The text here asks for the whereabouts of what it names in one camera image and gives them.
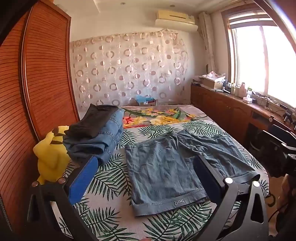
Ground yellow plush toy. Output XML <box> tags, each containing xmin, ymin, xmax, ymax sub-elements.
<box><xmin>33</xmin><ymin>125</ymin><xmax>71</xmax><ymax>185</ymax></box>

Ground power strip with cables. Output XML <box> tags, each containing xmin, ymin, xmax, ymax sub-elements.
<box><xmin>253</xmin><ymin>91</ymin><xmax>279</xmax><ymax>106</ymax></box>

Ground wooden slatted wardrobe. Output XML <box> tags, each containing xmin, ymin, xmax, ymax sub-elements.
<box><xmin>0</xmin><ymin>0</ymin><xmax>80</xmax><ymax>232</ymax></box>

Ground circle pattern wall curtain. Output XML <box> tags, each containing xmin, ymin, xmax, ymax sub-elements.
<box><xmin>70</xmin><ymin>29</ymin><xmax>189</xmax><ymax>112</ymax></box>

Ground window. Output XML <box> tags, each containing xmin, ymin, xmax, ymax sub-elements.
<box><xmin>222</xmin><ymin>0</ymin><xmax>296</xmax><ymax>107</ymax></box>

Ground folded black pants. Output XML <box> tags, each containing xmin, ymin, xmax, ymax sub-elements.
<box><xmin>63</xmin><ymin>103</ymin><xmax>119</xmax><ymax>138</ymax></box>

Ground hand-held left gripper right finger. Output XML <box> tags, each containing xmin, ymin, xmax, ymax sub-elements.
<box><xmin>192</xmin><ymin>155</ymin><xmax>270</xmax><ymax>241</ymax></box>

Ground blue denim shorts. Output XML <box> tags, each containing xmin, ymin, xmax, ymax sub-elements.
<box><xmin>125</xmin><ymin>128</ymin><xmax>260</xmax><ymax>217</ymax></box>

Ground folded blue jeans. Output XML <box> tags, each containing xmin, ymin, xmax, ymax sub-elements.
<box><xmin>63</xmin><ymin>132</ymin><xmax>122</xmax><ymax>166</ymax></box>
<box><xmin>98</xmin><ymin>108</ymin><xmax>125</xmax><ymax>142</ymax></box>

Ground pale window curtain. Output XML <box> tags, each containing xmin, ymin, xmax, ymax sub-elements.
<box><xmin>198</xmin><ymin>11</ymin><xmax>219</xmax><ymax>77</ymax></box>

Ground wooden sideboard cabinet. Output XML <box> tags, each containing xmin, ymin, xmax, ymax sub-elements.
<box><xmin>191</xmin><ymin>84</ymin><xmax>296</xmax><ymax>149</ymax></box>

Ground large cardboard box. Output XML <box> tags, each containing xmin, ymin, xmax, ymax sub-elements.
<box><xmin>200</xmin><ymin>76</ymin><xmax>223</xmax><ymax>90</ymax></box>

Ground small cardboard box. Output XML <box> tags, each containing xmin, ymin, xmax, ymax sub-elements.
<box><xmin>129</xmin><ymin>97</ymin><xmax>159</xmax><ymax>106</ymax></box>

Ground white patterned cloth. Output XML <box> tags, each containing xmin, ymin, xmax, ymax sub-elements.
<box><xmin>206</xmin><ymin>71</ymin><xmax>226</xmax><ymax>80</ymax></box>

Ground white air conditioner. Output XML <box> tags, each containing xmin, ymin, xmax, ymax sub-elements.
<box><xmin>155</xmin><ymin>10</ymin><xmax>199</xmax><ymax>32</ymax></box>

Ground blue plastic bag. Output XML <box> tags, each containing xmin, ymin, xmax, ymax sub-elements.
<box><xmin>135</xmin><ymin>94</ymin><xmax>154</xmax><ymax>102</ymax></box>

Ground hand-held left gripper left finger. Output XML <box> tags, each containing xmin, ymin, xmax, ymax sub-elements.
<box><xmin>25</xmin><ymin>155</ymin><xmax>101</xmax><ymax>241</ymax></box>

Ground leaf print blanket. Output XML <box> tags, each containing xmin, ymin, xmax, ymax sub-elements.
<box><xmin>50</xmin><ymin>120</ymin><xmax>270</xmax><ymax>241</ymax></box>

